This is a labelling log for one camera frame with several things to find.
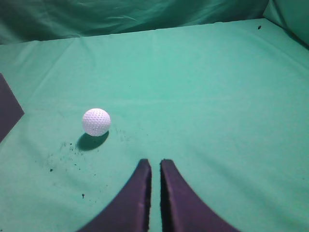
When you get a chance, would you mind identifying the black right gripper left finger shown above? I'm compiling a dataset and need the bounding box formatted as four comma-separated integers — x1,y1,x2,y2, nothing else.
79,159,152,232

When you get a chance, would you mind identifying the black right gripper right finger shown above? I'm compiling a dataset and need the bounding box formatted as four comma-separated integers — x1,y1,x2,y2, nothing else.
160,159,238,232

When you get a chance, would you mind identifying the white dimpled golf ball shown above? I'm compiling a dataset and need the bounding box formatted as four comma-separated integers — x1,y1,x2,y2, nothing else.
82,108,111,137

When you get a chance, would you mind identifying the dark purple foam cube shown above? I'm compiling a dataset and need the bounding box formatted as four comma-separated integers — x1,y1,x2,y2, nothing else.
0,73,25,142

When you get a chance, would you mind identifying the green cloth table cover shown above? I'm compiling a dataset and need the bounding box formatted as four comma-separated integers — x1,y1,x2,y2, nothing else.
0,0,309,232

